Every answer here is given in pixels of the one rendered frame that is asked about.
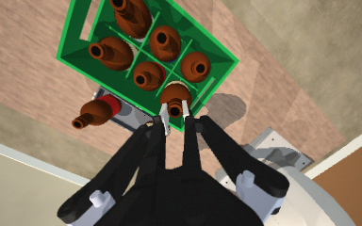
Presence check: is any green box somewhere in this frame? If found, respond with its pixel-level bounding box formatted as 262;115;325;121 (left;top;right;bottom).
56;0;225;116

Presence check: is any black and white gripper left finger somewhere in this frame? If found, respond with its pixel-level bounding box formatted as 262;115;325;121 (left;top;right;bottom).
57;103;170;226

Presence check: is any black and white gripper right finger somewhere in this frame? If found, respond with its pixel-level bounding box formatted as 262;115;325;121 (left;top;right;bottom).
180;100;289;226

